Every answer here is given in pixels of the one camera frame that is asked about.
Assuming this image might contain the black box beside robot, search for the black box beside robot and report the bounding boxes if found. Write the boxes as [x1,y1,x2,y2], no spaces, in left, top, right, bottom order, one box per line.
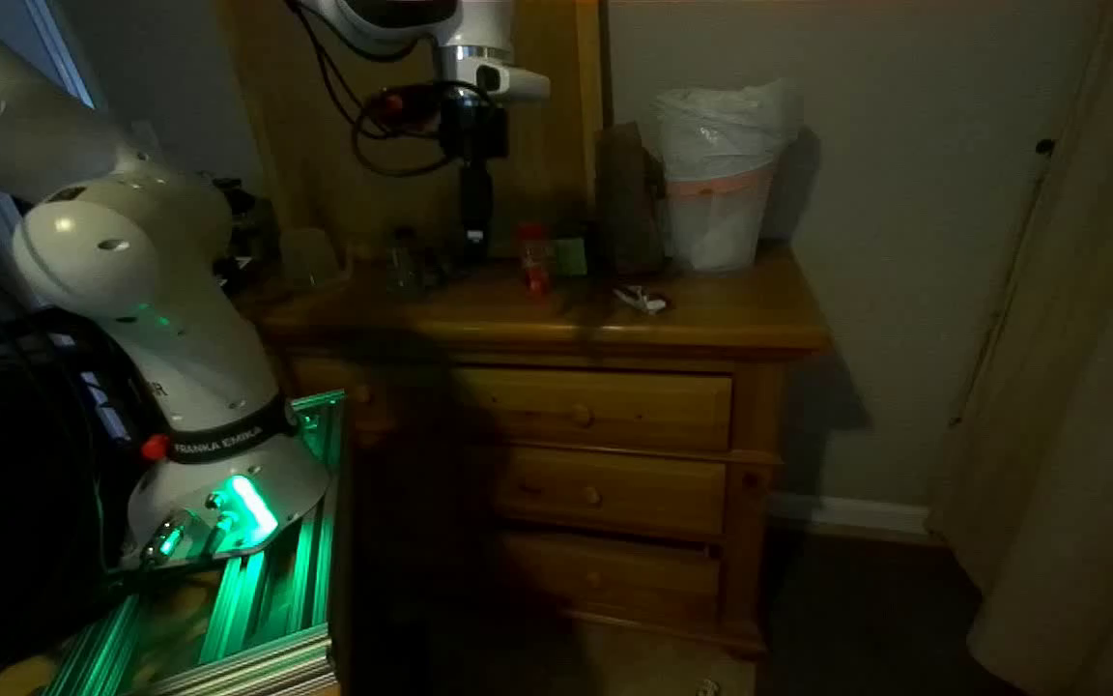
[0,311,163,665]

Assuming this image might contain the white lined trash bin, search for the white lined trash bin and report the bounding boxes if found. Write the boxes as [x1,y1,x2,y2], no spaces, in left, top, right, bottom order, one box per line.
[658,76,805,271]

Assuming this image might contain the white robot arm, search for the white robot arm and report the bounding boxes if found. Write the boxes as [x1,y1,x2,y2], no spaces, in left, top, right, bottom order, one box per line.
[0,0,547,568]

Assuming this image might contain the beige curtain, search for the beige curtain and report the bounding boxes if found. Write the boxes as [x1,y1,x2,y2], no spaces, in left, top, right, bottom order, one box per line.
[936,0,1113,696]

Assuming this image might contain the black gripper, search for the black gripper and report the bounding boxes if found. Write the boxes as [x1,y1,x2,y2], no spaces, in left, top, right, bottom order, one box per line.
[437,85,510,262]

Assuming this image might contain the green aluminium robot base frame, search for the green aluminium robot base frame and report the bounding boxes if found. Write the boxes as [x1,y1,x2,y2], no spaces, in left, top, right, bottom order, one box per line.
[42,391,343,696]

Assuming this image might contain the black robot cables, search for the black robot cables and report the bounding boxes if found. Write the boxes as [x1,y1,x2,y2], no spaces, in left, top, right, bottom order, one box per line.
[283,0,497,181]

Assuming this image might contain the clear bottle with red lid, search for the clear bottle with red lid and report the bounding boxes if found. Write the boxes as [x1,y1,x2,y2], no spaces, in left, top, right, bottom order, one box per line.
[519,221,553,298]

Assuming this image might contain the small green box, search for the small green box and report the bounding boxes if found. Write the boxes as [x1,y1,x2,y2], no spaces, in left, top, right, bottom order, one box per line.
[553,238,588,279]

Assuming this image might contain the wooden dresser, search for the wooden dresser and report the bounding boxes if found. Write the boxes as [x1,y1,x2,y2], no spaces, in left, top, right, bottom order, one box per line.
[263,249,830,653]

